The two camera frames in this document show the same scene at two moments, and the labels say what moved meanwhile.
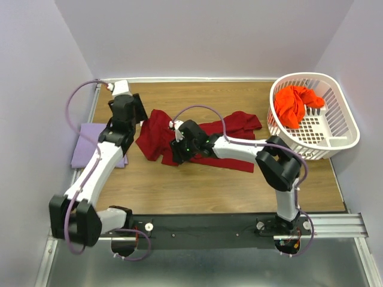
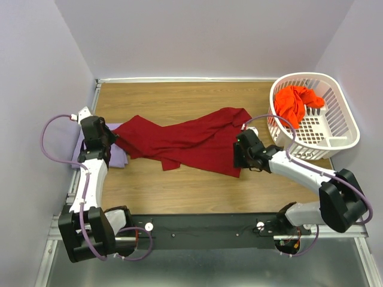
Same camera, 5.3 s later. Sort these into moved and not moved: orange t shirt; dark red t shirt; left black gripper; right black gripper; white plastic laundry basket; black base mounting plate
Moved: left black gripper; dark red t shirt; right black gripper
Not moved: black base mounting plate; orange t shirt; white plastic laundry basket
